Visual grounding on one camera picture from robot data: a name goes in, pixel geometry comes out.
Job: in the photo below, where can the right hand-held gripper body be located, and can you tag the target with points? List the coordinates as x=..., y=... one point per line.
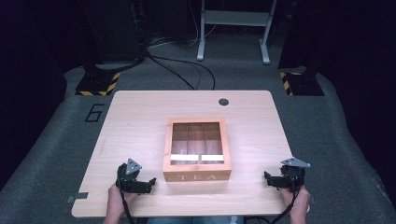
x=292, y=177

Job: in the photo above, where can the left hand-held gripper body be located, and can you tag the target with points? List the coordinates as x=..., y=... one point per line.
x=130, y=182

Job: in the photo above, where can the person's left hand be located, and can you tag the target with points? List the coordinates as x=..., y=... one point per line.
x=116, y=199

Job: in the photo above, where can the person's right hand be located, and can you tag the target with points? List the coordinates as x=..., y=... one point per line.
x=298, y=199

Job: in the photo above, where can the grey tape piece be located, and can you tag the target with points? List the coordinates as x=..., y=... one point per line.
x=77, y=197

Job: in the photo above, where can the wooden tea box glass lid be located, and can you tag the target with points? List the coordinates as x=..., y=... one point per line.
x=197, y=149

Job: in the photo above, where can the dark round table grommet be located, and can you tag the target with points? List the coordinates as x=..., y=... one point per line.
x=223, y=101

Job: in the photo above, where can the black hazard-striped stand base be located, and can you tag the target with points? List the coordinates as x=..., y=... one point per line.
x=303, y=84
x=98, y=84

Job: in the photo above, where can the white metal desk frame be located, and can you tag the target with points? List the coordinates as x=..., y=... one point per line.
x=236, y=18

